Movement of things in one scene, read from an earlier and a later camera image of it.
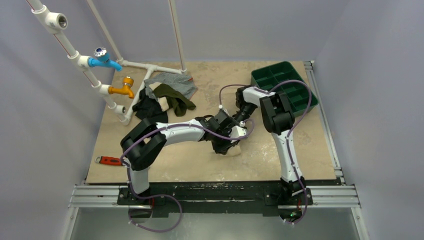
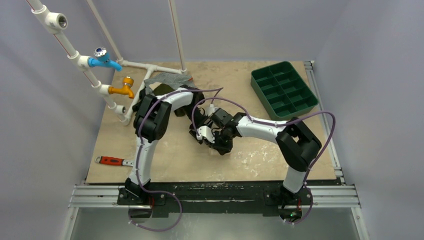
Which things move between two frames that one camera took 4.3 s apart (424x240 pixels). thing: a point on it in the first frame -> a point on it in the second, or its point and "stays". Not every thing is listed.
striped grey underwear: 183,84 stays
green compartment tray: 265,78 stays
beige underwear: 234,150 -> 212,152
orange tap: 128,82 stays
